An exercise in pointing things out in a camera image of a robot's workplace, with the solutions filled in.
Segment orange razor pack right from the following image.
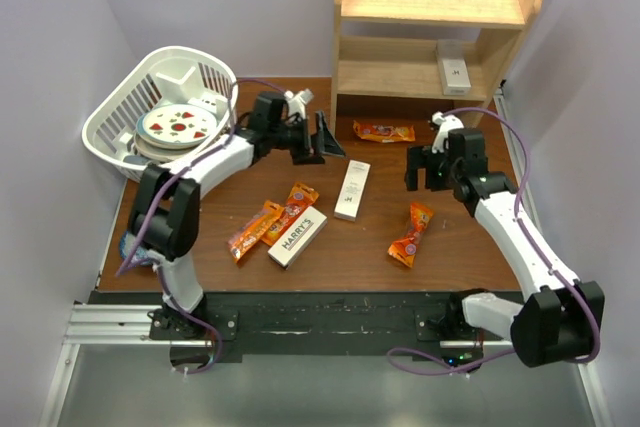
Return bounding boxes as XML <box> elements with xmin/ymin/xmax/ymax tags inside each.
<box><xmin>387</xmin><ymin>202</ymin><xmax>434</xmax><ymax>268</ymax></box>

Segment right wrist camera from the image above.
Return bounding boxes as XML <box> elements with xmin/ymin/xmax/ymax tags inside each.
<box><xmin>431</xmin><ymin>112</ymin><xmax>464</xmax><ymax>153</ymax></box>

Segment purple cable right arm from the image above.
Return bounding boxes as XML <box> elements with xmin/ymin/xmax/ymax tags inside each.
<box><xmin>387</xmin><ymin>106</ymin><xmax>601</xmax><ymax>376</ymax></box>

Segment orange razor pack left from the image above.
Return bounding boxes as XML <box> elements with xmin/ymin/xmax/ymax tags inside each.
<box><xmin>227</xmin><ymin>200</ymin><xmax>284</xmax><ymax>263</ymax></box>

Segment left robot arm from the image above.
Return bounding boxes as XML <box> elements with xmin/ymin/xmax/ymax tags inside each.
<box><xmin>118</xmin><ymin>90</ymin><xmax>345</xmax><ymax>339</ymax></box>

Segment aluminium rail frame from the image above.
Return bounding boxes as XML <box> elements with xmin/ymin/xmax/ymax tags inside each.
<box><xmin>41</xmin><ymin>284</ymin><xmax>613</xmax><ymax>426</ymax></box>

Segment orange razor pack under shelf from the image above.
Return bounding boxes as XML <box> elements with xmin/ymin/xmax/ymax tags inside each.
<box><xmin>353</xmin><ymin>121</ymin><xmax>416</xmax><ymax>143</ymax></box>

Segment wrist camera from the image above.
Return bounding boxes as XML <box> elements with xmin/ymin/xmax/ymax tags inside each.
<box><xmin>431</xmin><ymin>112</ymin><xmax>464</xmax><ymax>153</ymax></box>
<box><xmin>284</xmin><ymin>89</ymin><xmax>314</xmax><ymax>123</ymax></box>

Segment white Harry's razor box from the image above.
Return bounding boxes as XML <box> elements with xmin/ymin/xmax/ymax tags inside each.
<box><xmin>268</xmin><ymin>207</ymin><xmax>328</xmax><ymax>270</ymax></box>

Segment stacked plates underneath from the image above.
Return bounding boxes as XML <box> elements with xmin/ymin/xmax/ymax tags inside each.
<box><xmin>118</xmin><ymin>135</ymin><xmax>193</xmax><ymax>165</ymax></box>

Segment blue patterned bowl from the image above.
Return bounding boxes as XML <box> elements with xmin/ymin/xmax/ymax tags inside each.
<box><xmin>118</xmin><ymin>231</ymin><xmax>152</xmax><ymax>269</ymax></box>

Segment white plastic basket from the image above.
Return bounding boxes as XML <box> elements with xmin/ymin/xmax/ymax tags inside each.
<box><xmin>81</xmin><ymin>46</ymin><xmax>238</xmax><ymax>182</ymax></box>

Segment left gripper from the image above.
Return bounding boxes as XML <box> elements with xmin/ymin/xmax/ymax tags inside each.
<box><xmin>269</xmin><ymin>111</ymin><xmax>345</xmax><ymax>166</ymax></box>

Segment orange razor pack middle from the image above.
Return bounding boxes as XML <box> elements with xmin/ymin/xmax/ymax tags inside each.
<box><xmin>262</xmin><ymin>182</ymin><xmax>319</xmax><ymax>246</ymax></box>

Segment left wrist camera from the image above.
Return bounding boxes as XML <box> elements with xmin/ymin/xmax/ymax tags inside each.
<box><xmin>284</xmin><ymin>89</ymin><xmax>314</xmax><ymax>123</ymax></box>

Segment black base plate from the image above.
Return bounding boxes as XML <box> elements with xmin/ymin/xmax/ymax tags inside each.
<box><xmin>149</xmin><ymin>290</ymin><xmax>506</xmax><ymax>363</ymax></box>

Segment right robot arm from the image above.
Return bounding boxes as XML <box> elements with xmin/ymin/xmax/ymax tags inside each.
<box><xmin>405</xmin><ymin>128</ymin><xmax>605</xmax><ymax>367</ymax></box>

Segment wooden shelf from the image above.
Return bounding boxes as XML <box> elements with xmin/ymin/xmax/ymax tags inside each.
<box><xmin>330</xmin><ymin>0</ymin><xmax>543</xmax><ymax>119</ymax></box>

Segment painted fruit plate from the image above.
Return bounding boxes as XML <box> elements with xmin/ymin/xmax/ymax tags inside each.
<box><xmin>136</xmin><ymin>104</ymin><xmax>218</xmax><ymax>150</ymax></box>

